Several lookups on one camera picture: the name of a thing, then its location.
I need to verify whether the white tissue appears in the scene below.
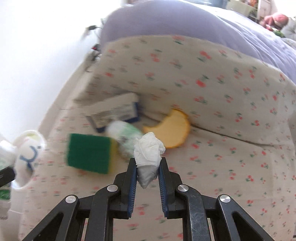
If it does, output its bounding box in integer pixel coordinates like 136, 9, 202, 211
133, 132, 166, 189

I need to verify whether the orange peel piece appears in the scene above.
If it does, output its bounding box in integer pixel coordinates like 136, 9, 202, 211
143, 109, 191, 149

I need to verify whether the blue white medicine box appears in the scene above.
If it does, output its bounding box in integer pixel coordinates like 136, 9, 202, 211
86, 93, 139, 133

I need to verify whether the white plastic trash bin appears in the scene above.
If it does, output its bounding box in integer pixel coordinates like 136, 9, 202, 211
1, 130, 46, 220

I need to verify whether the green yellow sponge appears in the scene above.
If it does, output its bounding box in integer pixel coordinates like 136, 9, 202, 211
66, 133, 117, 174

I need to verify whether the white green plastic bottle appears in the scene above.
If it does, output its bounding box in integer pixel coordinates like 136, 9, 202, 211
105, 120, 143, 159

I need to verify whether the cherry print bed sheet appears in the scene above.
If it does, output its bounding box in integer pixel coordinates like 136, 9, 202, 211
18, 36, 295, 240

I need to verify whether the purple duvet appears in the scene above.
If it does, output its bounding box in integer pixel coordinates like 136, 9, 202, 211
100, 1, 295, 82

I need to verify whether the grey pillow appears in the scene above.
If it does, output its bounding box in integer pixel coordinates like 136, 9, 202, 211
281, 18, 296, 41

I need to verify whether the pink plush toy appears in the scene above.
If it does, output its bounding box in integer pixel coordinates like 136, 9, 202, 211
259, 13, 289, 31

